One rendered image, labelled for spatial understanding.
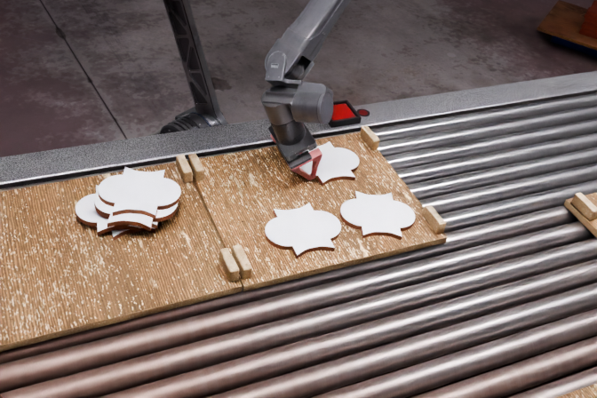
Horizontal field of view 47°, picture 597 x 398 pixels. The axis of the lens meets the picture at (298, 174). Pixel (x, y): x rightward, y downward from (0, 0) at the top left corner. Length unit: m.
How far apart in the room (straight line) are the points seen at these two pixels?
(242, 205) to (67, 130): 1.88
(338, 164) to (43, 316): 0.64
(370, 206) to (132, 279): 0.47
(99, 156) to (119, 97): 1.85
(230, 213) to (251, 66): 2.33
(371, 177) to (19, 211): 0.68
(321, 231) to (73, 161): 0.52
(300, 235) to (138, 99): 2.13
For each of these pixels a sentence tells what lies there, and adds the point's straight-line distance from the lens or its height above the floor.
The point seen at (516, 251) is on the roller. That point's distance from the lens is 1.41.
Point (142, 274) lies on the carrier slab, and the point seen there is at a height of 0.94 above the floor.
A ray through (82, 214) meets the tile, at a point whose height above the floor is 0.96.
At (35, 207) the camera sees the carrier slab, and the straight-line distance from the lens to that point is 1.34.
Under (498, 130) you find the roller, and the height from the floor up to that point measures 0.91.
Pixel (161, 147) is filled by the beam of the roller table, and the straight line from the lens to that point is 1.49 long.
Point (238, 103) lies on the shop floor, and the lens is 3.29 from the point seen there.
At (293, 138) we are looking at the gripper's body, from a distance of 1.32.
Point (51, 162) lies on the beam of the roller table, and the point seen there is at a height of 0.92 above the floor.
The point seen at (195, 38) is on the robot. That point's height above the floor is 0.65.
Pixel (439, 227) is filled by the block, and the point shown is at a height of 0.95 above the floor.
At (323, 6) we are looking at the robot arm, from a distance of 1.29.
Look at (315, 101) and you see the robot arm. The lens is 1.24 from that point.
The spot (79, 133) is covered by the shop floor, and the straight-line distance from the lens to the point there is 3.09.
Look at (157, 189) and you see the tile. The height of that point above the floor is 0.99.
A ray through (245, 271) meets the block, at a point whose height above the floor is 0.96.
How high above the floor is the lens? 1.82
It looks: 39 degrees down
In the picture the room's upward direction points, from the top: 8 degrees clockwise
